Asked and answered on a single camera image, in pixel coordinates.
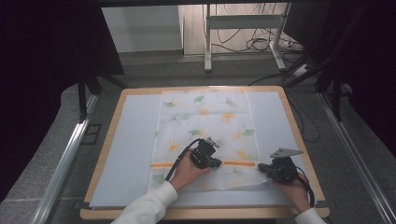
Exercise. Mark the black floor bracket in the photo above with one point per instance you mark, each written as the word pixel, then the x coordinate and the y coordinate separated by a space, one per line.
pixel 91 133

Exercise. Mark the white power strip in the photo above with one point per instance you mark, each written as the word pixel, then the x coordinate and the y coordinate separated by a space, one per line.
pixel 301 70

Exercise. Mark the aluminium rail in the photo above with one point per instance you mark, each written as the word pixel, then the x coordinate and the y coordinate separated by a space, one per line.
pixel 63 161
pixel 358 161

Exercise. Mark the white table mat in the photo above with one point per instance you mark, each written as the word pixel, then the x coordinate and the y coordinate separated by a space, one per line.
pixel 134 149

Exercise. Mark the wooden-edged table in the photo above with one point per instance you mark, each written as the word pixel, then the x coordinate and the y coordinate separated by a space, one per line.
pixel 199 213

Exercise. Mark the dark curtain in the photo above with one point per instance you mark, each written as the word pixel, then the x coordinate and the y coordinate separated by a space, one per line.
pixel 37 77
pixel 373 68

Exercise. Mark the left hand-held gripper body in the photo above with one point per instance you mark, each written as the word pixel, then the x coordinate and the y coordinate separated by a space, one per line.
pixel 202 154

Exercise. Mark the white panel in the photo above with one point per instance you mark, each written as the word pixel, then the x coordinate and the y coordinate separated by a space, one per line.
pixel 141 28

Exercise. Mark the white metal desk frame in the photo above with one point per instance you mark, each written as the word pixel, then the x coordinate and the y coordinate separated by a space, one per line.
pixel 246 21

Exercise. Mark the white leaf-print cloth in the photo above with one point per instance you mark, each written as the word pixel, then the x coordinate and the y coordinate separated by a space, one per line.
pixel 211 124

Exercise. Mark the person's right hand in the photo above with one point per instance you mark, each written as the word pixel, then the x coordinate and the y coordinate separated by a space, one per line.
pixel 294 194

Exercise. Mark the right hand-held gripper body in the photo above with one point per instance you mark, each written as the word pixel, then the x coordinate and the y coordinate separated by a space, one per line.
pixel 281 171

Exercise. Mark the black metal stand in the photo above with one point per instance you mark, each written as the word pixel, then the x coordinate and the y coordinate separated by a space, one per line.
pixel 336 93
pixel 82 99

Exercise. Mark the person's left hand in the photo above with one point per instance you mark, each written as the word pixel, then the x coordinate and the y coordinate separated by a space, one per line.
pixel 186 171

